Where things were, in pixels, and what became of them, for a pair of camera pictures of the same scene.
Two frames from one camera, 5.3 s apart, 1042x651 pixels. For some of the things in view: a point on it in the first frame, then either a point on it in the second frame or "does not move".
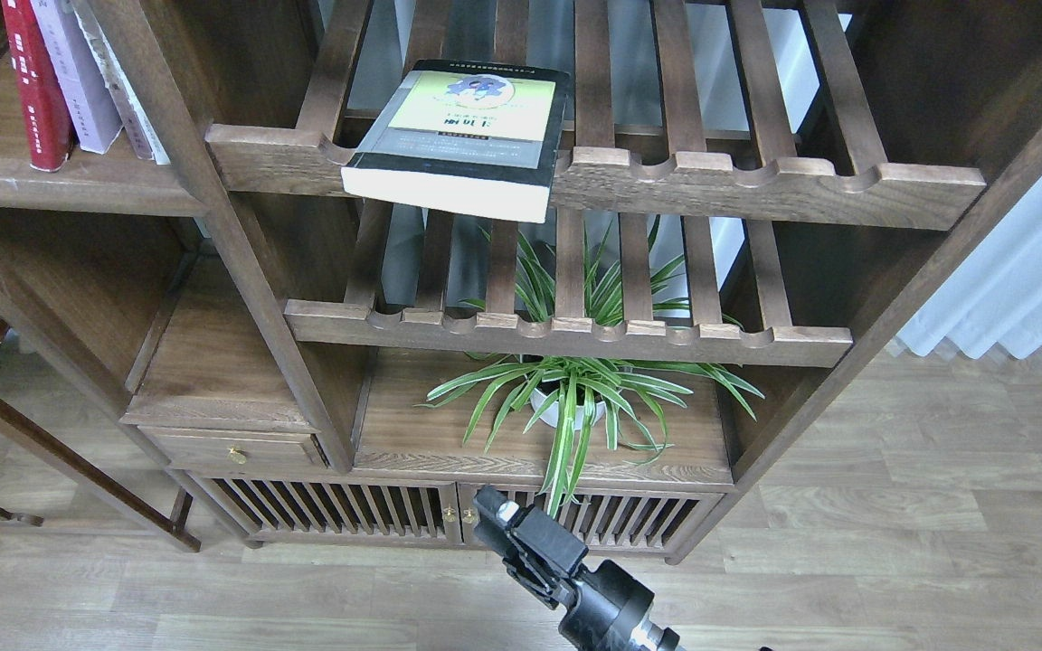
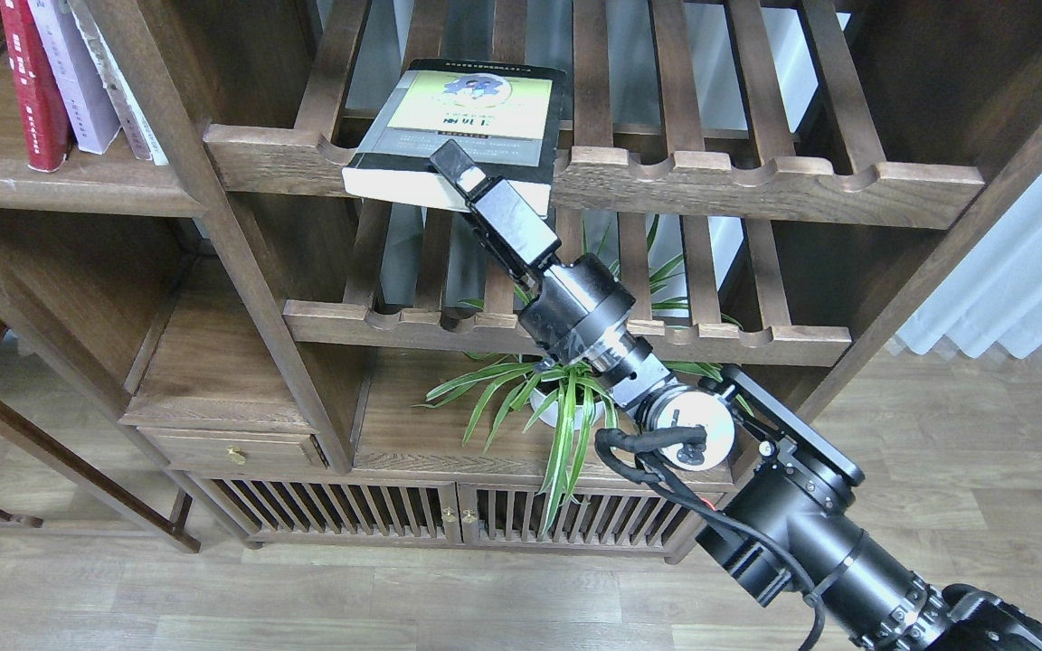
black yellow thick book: (463, 138) does not move
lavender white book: (80, 82) does not move
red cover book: (42, 99) does not move
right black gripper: (606, 608) -> (575, 309)
